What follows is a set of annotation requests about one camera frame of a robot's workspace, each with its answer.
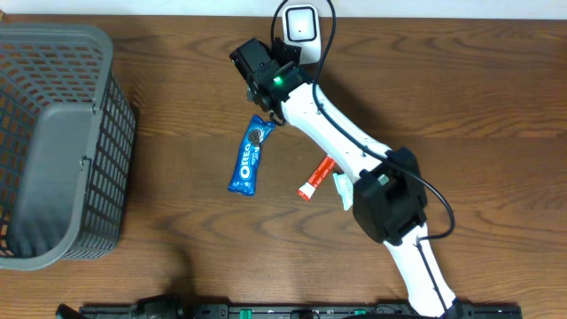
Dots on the red Nescafe stick sachet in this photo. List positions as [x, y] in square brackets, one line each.
[307, 190]

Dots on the blue Oreo cookie pack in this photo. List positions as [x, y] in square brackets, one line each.
[245, 173]

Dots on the white wet wipes pack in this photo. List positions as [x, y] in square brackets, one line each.
[344, 188]

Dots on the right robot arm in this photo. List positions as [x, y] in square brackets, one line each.
[389, 193]

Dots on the white barcode scanner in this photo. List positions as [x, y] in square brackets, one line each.
[301, 28]

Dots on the grey plastic mesh basket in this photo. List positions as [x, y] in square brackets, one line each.
[67, 140]

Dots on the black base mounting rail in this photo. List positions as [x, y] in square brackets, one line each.
[220, 311]

